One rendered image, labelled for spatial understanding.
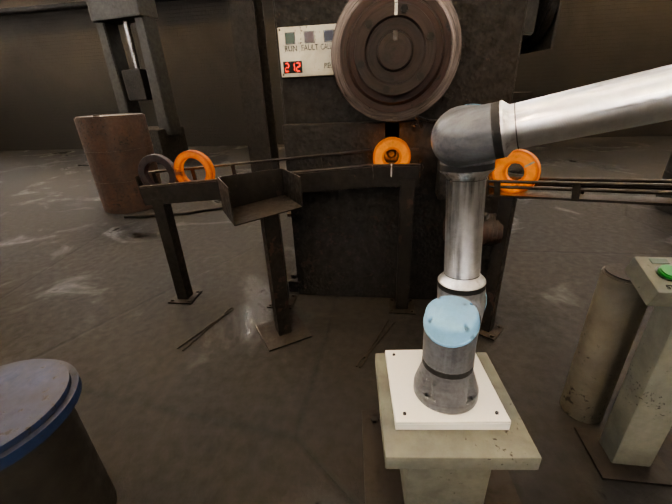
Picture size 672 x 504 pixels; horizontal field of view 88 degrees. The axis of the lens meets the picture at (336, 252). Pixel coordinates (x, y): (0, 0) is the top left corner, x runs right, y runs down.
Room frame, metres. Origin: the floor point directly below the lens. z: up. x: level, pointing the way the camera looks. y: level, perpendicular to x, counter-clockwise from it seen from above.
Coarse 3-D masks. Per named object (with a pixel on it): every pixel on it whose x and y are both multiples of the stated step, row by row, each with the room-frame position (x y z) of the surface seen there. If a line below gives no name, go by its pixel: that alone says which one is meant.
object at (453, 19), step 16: (352, 0) 1.48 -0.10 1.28; (448, 0) 1.43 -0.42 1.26; (448, 16) 1.43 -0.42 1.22; (336, 32) 1.49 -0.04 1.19; (336, 48) 1.49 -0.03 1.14; (336, 64) 1.49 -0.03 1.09; (336, 80) 1.49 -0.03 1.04; (448, 80) 1.42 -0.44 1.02; (352, 96) 1.48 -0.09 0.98; (432, 96) 1.43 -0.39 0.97; (368, 112) 1.47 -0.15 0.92; (384, 112) 1.46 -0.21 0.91; (400, 112) 1.45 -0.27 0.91; (416, 112) 1.44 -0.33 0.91
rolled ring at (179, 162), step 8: (184, 152) 1.61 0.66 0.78; (192, 152) 1.61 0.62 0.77; (200, 152) 1.62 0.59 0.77; (176, 160) 1.62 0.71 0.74; (184, 160) 1.62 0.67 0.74; (200, 160) 1.60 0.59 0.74; (208, 160) 1.61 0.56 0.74; (176, 168) 1.62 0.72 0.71; (208, 168) 1.60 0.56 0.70; (176, 176) 1.62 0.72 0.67; (184, 176) 1.63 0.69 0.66; (208, 176) 1.60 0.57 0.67
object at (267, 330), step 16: (224, 176) 1.34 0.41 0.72; (240, 176) 1.36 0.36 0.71; (256, 176) 1.39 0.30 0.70; (272, 176) 1.42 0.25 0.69; (288, 176) 1.37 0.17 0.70; (224, 192) 1.22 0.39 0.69; (240, 192) 1.36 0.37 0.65; (256, 192) 1.39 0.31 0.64; (272, 192) 1.42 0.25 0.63; (288, 192) 1.39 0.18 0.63; (224, 208) 1.29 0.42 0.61; (240, 208) 1.33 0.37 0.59; (256, 208) 1.30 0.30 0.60; (272, 208) 1.28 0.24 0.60; (288, 208) 1.26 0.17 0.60; (240, 224) 1.16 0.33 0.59; (272, 224) 1.28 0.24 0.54; (272, 240) 1.27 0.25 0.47; (272, 256) 1.27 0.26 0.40; (272, 272) 1.27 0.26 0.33; (272, 288) 1.27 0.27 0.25; (272, 304) 1.31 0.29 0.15; (288, 304) 1.29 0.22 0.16; (288, 320) 1.29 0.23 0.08; (272, 336) 1.26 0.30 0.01; (288, 336) 1.26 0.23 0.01; (304, 336) 1.25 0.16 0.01
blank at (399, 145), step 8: (384, 144) 1.48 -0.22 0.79; (392, 144) 1.48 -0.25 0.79; (400, 144) 1.47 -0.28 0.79; (376, 152) 1.49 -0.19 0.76; (384, 152) 1.48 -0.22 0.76; (400, 152) 1.47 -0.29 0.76; (408, 152) 1.47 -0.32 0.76; (376, 160) 1.49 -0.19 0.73; (384, 160) 1.49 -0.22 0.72; (400, 160) 1.47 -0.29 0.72; (408, 160) 1.47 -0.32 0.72
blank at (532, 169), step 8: (512, 152) 1.25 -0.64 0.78; (520, 152) 1.24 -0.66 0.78; (528, 152) 1.23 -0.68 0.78; (496, 160) 1.29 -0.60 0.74; (504, 160) 1.27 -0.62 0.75; (512, 160) 1.25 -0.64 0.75; (520, 160) 1.23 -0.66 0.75; (528, 160) 1.22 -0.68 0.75; (536, 160) 1.20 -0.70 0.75; (496, 168) 1.29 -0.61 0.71; (504, 168) 1.27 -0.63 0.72; (528, 168) 1.21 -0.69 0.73; (536, 168) 1.20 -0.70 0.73; (496, 176) 1.28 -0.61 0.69; (504, 176) 1.26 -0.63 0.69; (528, 176) 1.21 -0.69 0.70; (536, 176) 1.19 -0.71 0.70; (504, 184) 1.26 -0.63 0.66; (512, 184) 1.24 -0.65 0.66; (520, 184) 1.22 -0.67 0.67; (528, 184) 1.21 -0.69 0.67; (512, 192) 1.24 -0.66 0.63; (520, 192) 1.22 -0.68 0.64
